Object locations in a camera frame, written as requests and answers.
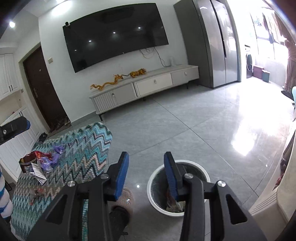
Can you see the white rimmed trash bin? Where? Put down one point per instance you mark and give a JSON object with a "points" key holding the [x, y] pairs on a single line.
{"points": [[170, 175]]}

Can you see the large black wall television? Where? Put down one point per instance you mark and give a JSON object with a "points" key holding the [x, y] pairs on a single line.
{"points": [[111, 32]]}

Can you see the light blue chair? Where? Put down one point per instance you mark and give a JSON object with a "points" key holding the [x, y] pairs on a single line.
{"points": [[294, 93]]}

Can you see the white shoe cabinet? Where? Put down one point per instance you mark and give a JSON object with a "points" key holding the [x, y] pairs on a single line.
{"points": [[13, 106]]}

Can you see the teal storage box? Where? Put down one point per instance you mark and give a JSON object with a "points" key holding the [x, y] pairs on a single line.
{"points": [[265, 76]]}

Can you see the grey white TV cabinet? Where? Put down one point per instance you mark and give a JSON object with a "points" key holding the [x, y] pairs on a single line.
{"points": [[142, 86]]}

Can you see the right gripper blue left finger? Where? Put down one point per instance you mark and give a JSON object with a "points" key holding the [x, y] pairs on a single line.
{"points": [[62, 220]]}

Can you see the brown furry slipper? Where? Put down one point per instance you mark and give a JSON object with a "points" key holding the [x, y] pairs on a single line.
{"points": [[121, 211]]}

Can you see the standing person in beige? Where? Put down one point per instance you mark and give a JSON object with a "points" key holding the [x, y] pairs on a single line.
{"points": [[291, 61]]}

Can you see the grey double door refrigerator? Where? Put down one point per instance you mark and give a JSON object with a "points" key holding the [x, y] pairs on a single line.
{"points": [[211, 40]]}

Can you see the beige sofa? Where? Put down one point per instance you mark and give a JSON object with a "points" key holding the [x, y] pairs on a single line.
{"points": [[278, 198]]}

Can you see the shoes on door mat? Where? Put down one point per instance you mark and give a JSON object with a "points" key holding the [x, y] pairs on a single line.
{"points": [[58, 123]]}

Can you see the black shoe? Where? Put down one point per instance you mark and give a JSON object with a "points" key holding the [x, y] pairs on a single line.
{"points": [[42, 137]]}

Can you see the dark brown entrance door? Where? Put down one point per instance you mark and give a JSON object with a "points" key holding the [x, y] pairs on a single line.
{"points": [[42, 88]]}

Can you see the clear plastic bag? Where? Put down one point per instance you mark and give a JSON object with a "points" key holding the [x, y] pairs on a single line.
{"points": [[35, 193]]}

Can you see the zigzag patterned table cloth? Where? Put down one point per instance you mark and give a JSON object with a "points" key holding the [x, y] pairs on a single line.
{"points": [[84, 158]]}

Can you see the golden dragon figurine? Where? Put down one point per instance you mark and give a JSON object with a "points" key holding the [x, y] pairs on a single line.
{"points": [[117, 79]]}

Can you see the golden tiger figurine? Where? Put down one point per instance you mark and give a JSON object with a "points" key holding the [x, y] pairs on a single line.
{"points": [[137, 73]]}

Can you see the red snack wrapper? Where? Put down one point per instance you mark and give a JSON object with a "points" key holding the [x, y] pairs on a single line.
{"points": [[30, 158]]}

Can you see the washing machine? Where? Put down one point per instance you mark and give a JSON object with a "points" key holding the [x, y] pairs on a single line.
{"points": [[249, 62]]}

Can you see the blue white gloved left hand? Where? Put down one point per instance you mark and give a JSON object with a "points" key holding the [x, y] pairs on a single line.
{"points": [[6, 206]]}

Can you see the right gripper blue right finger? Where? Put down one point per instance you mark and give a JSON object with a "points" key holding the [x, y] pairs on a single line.
{"points": [[229, 220]]}

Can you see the purple storage box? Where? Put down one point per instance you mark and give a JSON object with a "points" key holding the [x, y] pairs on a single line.
{"points": [[257, 71]]}

